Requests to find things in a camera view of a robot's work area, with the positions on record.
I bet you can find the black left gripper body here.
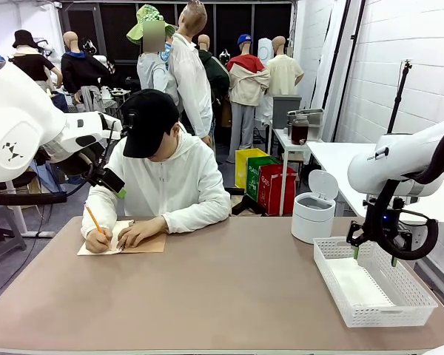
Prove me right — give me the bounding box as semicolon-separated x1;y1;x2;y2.
57;142;107;178

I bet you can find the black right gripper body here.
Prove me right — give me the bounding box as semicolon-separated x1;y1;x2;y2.
362;199;416;242

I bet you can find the yellow pencil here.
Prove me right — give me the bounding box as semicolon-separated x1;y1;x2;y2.
84;205;105;234

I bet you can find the white paper sheet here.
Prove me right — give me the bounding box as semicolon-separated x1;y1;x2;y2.
327;257;397;308

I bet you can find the person's left forearm white sleeve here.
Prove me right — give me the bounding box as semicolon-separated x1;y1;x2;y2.
161;199;232;234

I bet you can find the person's right forearm white sleeve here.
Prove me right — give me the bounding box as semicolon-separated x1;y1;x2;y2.
80;192;115;237

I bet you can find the person's left hand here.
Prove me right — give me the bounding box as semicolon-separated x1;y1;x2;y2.
116;216;169;249

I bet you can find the person's right hand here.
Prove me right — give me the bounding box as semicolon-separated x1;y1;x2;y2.
84;228;114;254

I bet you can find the white perforated plastic basket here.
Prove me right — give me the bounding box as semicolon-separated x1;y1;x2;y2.
312;236;439;329

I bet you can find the white lidded trash bin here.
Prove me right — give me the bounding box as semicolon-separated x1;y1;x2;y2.
290;170;340;246

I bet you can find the person's torso white hoodie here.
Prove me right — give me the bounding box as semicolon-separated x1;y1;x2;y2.
80;129;232;240

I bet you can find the black baseball cap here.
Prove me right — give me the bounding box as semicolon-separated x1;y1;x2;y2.
121;88;181;159

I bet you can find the large white side table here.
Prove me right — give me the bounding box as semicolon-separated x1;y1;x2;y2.
306;141;444;226

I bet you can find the mannequin black hoodie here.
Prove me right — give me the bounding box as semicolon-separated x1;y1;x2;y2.
61;31;114;114

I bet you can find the background person in black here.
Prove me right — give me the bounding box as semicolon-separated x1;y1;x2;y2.
101;57;130;89

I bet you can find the gray plastic stool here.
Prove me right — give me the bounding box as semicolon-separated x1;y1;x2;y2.
0;204;27;271

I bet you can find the mannequin black bucket hat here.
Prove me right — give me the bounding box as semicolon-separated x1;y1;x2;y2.
7;30;64;93

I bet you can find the figure green checkered hat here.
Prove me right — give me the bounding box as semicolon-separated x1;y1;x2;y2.
126;4;181;108

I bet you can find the jar of dark liquid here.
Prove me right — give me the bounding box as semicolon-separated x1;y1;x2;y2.
290;114;310;146

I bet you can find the wooden black floor stand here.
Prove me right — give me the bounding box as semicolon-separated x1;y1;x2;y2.
223;186;267;217

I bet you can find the green bag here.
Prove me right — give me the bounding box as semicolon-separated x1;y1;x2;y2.
246;156;282;203

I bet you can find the small white table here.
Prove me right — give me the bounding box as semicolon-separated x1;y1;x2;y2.
272;127;325;217

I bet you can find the tall mannequin white shirt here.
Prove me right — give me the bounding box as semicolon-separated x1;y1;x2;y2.
168;0;218;163

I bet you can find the metal tray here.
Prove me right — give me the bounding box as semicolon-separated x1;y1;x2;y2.
286;107;325;129

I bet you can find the black tripod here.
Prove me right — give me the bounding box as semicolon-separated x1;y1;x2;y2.
386;58;414;135

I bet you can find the yellow bag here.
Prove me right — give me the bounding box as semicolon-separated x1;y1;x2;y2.
235;148;269;190

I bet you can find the mannequin dark green jacket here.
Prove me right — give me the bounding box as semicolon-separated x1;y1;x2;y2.
197;34;231;129

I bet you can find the mannequin red cream jacket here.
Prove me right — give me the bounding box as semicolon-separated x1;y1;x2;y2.
225;34;271;165

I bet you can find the mannequin cream shirt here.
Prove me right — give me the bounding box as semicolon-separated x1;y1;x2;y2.
260;35;305;126

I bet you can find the white oval object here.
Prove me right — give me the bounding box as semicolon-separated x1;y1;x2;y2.
257;38;275;64

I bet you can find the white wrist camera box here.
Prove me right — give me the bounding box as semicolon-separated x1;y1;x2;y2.
401;225;425;249

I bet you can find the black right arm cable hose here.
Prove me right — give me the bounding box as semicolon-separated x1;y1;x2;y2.
346;125;444;262

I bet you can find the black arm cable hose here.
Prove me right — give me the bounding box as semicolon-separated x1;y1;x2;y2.
0;151;97;207
346;125;444;262

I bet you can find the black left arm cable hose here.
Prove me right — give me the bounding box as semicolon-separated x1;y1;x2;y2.
0;151;97;207

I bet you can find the white desk leg frame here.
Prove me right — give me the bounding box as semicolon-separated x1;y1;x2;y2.
5;180;56;239

